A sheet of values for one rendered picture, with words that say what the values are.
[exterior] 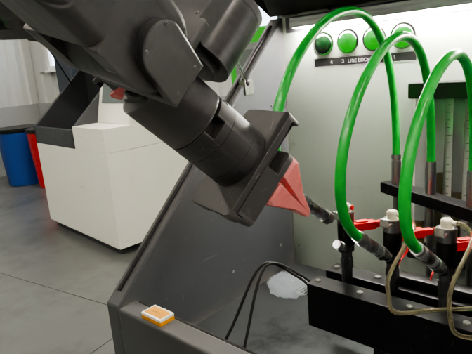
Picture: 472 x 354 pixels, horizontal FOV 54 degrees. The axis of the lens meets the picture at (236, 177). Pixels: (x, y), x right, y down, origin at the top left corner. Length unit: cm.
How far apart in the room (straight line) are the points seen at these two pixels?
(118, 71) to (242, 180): 15
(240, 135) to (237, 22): 9
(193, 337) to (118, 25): 57
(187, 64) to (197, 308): 76
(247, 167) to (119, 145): 316
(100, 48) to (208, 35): 11
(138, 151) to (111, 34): 334
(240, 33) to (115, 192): 321
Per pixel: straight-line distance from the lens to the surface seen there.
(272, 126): 40
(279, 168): 39
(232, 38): 37
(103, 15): 27
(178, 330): 78
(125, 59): 28
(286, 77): 63
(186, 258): 96
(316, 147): 113
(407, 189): 56
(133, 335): 87
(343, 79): 107
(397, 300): 78
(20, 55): 812
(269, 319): 102
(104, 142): 347
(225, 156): 37
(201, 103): 35
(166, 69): 30
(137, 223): 369
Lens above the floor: 135
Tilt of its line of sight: 14 degrees down
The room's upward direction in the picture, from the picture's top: 5 degrees counter-clockwise
